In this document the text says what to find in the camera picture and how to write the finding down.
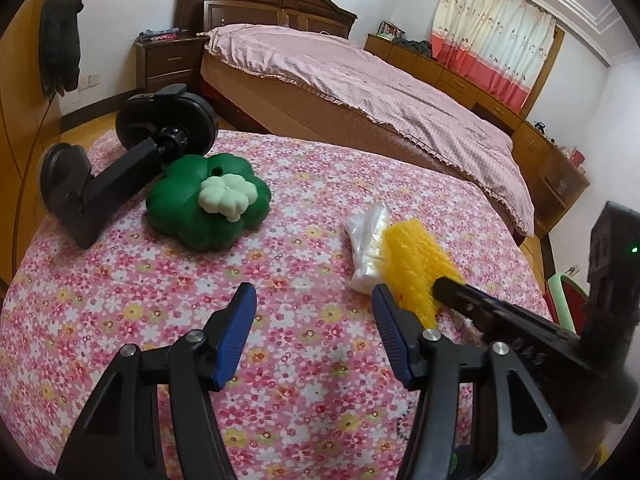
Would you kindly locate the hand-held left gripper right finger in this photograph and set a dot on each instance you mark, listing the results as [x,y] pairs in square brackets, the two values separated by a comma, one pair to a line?
[392,340]

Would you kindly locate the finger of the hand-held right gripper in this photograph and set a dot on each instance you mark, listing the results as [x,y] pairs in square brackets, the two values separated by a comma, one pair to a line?
[500,317]

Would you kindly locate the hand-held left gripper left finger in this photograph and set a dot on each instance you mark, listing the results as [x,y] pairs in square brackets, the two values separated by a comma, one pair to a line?
[235,340]

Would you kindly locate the red bucket with green rim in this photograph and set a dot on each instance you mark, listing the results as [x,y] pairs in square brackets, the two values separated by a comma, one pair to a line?
[565,300]

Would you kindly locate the white crumpled plastic bag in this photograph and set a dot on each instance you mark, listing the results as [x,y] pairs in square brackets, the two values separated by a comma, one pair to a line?
[365,250]

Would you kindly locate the pink floral tablecloth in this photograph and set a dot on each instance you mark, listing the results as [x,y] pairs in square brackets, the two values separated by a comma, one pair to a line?
[300,210]

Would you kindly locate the green clover-shaped toy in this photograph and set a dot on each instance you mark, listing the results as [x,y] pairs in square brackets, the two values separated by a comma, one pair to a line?
[185,200]

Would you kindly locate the small red box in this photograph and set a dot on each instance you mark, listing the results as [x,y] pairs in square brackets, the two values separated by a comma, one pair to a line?
[577,156]

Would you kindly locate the long wooden cabinet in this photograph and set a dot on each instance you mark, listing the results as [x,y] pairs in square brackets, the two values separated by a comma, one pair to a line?
[550,160]

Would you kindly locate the black suction-cup stand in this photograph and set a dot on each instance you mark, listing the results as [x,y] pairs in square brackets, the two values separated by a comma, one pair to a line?
[100,190]

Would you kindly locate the pink checked quilt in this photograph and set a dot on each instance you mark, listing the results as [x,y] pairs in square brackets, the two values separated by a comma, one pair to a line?
[375,85]

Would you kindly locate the dark clothes heap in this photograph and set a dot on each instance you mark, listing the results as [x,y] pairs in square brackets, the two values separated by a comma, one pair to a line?
[417,49]

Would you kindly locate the dark wooden nightstand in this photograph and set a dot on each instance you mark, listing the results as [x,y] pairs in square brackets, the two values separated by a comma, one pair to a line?
[170,65]

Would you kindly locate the white and red curtain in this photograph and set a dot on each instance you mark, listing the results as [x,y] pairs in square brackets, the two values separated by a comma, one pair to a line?
[490,25]

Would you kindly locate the red blue packet pile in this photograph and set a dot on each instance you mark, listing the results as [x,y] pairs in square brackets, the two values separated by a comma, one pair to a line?
[159,35]

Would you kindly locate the light wooden wardrobe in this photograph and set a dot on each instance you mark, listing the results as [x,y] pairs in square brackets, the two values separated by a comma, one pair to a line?
[20,110]

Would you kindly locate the black hanging jacket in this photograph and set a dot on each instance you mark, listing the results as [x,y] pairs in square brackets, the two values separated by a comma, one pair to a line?
[60,35]

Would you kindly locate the white wall socket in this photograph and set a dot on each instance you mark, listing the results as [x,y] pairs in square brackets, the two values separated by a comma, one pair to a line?
[91,80]

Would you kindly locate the small standing photo frame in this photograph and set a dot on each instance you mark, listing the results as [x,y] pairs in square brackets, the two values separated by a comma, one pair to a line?
[390,30]

